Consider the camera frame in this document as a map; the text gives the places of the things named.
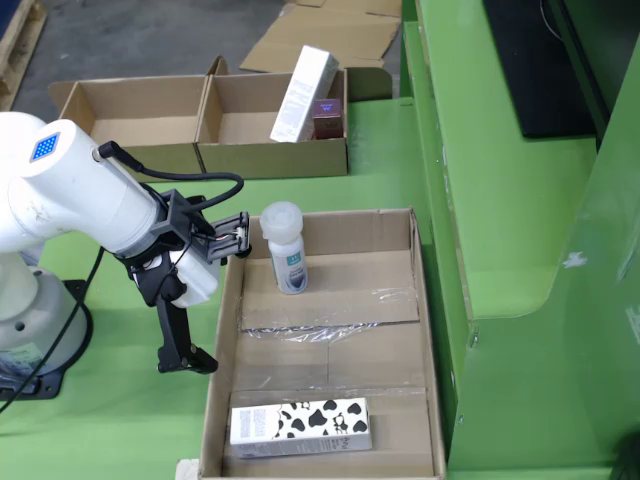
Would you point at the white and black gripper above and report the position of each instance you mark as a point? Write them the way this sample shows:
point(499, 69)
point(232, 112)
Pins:
point(197, 280)

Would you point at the cow print carton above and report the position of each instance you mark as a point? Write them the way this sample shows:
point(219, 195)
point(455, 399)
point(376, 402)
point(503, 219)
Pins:
point(300, 427)

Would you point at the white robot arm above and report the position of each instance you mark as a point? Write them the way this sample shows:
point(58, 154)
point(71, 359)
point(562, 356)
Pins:
point(75, 190)

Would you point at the large cardboard tray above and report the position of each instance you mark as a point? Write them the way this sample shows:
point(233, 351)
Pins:
point(325, 360)

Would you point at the cardboard box with products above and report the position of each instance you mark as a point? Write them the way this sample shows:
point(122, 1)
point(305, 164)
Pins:
point(270, 160)

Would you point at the empty brown cardboard box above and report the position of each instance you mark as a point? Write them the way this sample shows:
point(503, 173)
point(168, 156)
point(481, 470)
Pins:
point(140, 130)

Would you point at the small dark red box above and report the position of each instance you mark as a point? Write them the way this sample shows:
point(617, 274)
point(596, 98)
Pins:
point(327, 122)

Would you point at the tall white product box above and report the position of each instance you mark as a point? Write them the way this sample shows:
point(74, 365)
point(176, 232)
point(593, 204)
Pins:
point(302, 95)

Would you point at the flattened cardboard sheets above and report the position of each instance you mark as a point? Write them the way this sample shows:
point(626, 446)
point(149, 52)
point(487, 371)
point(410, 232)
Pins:
point(325, 35)

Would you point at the white shoe spray bottle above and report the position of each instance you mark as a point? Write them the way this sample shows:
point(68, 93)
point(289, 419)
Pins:
point(287, 255)

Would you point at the white paper scrap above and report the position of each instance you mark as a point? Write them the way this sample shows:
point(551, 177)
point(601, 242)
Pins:
point(186, 470)

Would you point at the wooden pallet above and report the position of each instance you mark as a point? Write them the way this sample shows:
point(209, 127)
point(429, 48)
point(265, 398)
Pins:
point(17, 45)

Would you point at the green metal machine housing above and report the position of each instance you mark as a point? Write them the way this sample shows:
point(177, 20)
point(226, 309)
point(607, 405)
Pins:
point(500, 250)

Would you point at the black flat panel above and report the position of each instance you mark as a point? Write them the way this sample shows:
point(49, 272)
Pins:
point(540, 65)

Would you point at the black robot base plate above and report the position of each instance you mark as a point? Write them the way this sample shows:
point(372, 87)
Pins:
point(75, 300)

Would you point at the gray wrist camera mount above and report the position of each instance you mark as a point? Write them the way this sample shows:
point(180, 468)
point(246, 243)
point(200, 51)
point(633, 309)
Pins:
point(182, 220)

